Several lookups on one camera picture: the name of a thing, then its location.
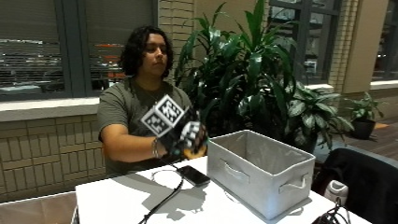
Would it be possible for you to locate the white marker cube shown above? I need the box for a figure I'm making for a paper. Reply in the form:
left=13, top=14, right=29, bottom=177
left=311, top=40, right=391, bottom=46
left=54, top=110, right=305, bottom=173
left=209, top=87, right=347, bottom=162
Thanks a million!
left=140, top=94, right=186, bottom=138

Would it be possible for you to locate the thin necklace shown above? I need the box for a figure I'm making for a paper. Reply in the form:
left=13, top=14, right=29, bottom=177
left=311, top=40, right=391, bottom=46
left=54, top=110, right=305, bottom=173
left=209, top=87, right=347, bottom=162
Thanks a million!
left=142, top=88, right=162, bottom=105

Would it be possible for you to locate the large dark framed window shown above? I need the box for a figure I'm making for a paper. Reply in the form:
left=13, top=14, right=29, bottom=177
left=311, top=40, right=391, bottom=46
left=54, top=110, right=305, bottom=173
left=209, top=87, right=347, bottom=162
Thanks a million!
left=0, top=0, right=160, bottom=102

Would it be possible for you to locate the thin grey looped cable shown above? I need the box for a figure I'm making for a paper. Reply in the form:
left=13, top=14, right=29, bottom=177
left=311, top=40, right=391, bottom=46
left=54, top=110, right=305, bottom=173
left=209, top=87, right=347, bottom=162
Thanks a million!
left=149, top=169, right=184, bottom=185

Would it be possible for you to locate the black smartphone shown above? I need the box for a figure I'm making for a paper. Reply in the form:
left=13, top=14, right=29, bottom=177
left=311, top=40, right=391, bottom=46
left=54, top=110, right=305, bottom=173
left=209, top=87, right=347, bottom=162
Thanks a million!
left=176, top=164, right=212, bottom=188

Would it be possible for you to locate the small potted plant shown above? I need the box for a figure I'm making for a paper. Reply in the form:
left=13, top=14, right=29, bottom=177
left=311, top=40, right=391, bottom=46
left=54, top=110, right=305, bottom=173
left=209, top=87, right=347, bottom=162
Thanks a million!
left=345, top=91, right=386, bottom=123

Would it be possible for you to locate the dark window at edge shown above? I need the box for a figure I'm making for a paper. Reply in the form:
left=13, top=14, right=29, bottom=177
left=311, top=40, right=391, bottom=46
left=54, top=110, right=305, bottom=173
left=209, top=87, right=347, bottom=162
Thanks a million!
left=370, top=0, right=398, bottom=82

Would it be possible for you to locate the black glove cable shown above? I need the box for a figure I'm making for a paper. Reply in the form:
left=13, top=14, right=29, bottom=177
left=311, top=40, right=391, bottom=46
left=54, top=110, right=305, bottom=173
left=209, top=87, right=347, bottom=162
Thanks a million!
left=138, top=157, right=185, bottom=224

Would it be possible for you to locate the bundle of black cables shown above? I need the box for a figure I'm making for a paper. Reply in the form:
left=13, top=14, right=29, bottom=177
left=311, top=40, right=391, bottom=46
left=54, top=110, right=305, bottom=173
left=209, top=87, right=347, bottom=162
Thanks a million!
left=310, top=198, right=354, bottom=224

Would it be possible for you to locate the narrow dark framed window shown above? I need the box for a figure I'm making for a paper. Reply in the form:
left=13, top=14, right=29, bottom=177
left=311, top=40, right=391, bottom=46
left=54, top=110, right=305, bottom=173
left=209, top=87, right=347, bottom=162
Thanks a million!
left=267, top=0, right=343, bottom=87

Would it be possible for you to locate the grey fabric storage bin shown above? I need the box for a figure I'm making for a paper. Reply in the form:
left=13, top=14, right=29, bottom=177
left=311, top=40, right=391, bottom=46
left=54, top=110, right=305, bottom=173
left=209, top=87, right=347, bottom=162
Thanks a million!
left=205, top=129, right=317, bottom=221

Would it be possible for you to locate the variegated leafy plant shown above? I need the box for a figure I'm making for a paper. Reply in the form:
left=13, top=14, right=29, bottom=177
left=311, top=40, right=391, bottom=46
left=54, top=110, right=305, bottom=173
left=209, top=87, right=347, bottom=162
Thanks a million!
left=285, top=81, right=355, bottom=154

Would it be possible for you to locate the grey window sill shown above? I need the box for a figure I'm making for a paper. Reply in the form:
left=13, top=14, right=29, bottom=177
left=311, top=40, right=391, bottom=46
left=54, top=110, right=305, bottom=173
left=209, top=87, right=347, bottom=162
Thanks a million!
left=0, top=96, right=101, bottom=123

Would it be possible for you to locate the black chair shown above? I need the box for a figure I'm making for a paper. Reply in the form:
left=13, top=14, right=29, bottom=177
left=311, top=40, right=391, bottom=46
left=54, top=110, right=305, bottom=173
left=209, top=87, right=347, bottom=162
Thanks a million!
left=311, top=147, right=398, bottom=224

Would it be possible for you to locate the black plant pot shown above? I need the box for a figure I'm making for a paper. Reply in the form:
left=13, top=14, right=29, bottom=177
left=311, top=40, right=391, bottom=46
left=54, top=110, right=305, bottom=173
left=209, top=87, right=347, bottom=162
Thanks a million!
left=350, top=119, right=377, bottom=141

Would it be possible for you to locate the tall green leafy plant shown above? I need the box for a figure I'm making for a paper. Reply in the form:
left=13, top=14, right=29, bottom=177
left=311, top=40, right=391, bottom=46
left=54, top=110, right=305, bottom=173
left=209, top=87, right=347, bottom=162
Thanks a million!
left=173, top=0, right=301, bottom=143

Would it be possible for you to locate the thin wrist bracelet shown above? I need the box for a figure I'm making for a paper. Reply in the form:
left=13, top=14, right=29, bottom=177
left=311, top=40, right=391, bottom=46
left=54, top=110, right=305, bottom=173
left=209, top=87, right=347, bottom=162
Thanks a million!
left=150, top=137, right=161, bottom=159

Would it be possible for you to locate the the person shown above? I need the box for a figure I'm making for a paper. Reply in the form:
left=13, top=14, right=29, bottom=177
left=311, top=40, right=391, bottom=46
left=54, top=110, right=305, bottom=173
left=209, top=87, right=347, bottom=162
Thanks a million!
left=96, top=25, right=209, bottom=177

